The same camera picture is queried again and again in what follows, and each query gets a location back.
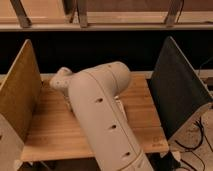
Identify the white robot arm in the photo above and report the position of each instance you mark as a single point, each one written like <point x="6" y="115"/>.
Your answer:
<point x="91" y="94"/>

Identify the right dark side panel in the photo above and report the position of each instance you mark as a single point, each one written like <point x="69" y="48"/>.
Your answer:
<point x="179" y="94"/>

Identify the left wooden side panel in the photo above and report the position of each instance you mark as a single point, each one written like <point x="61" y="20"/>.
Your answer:
<point x="19" y="92"/>

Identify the wooden shelf rail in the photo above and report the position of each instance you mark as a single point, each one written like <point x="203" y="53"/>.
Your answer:
<point x="104" y="15"/>

